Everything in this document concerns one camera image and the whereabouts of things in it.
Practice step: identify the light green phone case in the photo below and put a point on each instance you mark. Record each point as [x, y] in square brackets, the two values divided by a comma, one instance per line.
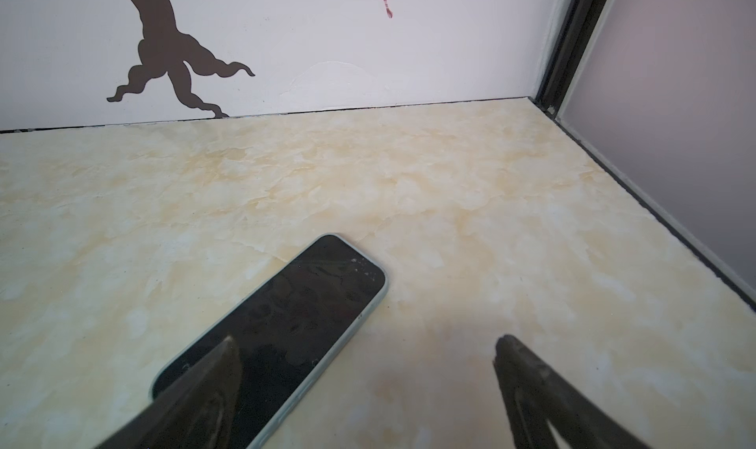
[348, 339]

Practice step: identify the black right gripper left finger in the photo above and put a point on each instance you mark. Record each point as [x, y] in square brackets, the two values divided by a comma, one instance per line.
[196, 411]

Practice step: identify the black corner frame post right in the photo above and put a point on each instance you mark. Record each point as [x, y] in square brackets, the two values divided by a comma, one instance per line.
[575, 30]

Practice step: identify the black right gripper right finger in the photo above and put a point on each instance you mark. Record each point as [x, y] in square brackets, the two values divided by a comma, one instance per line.
[539, 402]

